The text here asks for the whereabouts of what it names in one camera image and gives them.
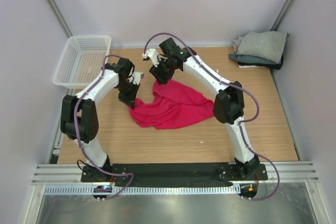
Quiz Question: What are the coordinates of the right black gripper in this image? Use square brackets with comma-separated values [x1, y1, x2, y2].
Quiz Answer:
[149, 57, 177, 86]

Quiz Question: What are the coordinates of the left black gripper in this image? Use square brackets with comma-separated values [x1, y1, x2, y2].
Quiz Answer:
[116, 80, 141, 109]

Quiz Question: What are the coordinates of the red t-shirt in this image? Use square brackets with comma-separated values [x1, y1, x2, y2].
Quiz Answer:
[129, 80, 214, 130]

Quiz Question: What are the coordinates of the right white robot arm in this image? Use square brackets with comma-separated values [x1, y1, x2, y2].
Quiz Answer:
[142, 38, 260, 180]

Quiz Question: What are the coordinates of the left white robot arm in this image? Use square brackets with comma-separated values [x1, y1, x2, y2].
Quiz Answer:
[60, 55, 144, 182]

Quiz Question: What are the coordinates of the white plastic basket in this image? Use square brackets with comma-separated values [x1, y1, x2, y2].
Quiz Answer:
[53, 35, 111, 89]

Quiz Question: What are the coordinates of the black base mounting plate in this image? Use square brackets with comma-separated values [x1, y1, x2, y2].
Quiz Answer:
[80, 162, 269, 183]

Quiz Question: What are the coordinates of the dark blue folded t-shirt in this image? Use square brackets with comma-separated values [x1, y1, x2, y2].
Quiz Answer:
[228, 54, 284, 70]

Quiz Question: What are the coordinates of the grey folded t-shirt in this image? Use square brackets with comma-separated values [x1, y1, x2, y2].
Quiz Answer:
[233, 31, 289, 63]

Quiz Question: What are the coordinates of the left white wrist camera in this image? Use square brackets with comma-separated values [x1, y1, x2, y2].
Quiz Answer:
[130, 71, 144, 85]

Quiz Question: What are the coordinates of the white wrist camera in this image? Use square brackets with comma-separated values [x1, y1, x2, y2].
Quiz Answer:
[142, 48, 159, 67]
[130, 71, 144, 85]

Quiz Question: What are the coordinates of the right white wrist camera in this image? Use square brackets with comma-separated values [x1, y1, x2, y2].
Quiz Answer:
[142, 48, 159, 67]

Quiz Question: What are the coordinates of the white slotted cable duct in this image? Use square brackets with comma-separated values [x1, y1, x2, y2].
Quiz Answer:
[44, 184, 240, 196]

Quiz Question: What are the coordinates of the left aluminium corner post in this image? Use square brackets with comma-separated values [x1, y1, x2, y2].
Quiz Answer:
[46, 0, 73, 38]

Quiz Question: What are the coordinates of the aluminium frame rail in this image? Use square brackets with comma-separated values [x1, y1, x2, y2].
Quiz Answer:
[33, 161, 318, 188]

